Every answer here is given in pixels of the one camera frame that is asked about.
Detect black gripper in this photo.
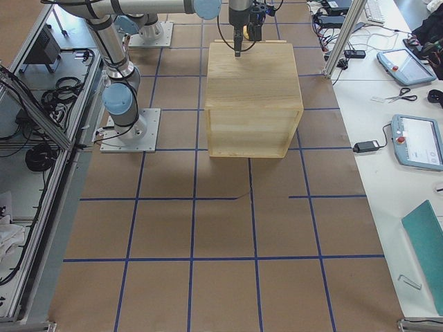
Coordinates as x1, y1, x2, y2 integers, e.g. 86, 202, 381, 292
248, 2, 276, 41
228, 0, 251, 57

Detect wooden drawer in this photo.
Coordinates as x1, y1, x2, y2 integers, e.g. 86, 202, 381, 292
212, 39, 287, 45

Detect wooden drawer cabinet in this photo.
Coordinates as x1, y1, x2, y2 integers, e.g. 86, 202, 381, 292
204, 42, 304, 158

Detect toy bread roll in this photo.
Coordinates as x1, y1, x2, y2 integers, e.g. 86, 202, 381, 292
243, 26, 250, 40

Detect white keyboard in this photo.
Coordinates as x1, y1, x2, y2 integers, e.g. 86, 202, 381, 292
363, 0, 385, 25

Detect far teach pendant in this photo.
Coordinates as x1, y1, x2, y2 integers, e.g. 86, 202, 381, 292
377, 48, 437, 86

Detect teach pendant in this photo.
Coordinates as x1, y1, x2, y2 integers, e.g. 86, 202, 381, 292
391, 114, 442, 172
377, 48, 437, 86

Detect black scissors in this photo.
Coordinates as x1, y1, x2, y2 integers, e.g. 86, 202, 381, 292
386, 87, 417, 103

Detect black power adapter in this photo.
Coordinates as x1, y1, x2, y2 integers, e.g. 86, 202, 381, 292
352, 140, 381, 154

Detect black box on shelf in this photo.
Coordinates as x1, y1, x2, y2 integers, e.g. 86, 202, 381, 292
20, 26, 61, 73

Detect near teach pendant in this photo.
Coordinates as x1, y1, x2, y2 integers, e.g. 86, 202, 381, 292
391, 114, 442, 172

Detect green folder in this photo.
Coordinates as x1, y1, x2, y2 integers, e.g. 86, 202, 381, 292
401, 200, 442, 315

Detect allen key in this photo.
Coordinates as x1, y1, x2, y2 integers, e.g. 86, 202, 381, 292
397, 274, 422, 291

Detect aluminium frame post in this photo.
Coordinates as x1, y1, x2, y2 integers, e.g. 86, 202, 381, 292
323, 0, 366, 79

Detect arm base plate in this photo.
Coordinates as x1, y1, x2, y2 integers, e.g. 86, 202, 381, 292
129, 21, 174, 48
100, 108, 161, 153

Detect aluminium frame rail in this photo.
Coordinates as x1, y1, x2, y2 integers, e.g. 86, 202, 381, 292
1, 65, 74, 151

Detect black cable coil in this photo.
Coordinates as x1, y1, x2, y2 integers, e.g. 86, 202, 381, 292
25, 142, 56, 173

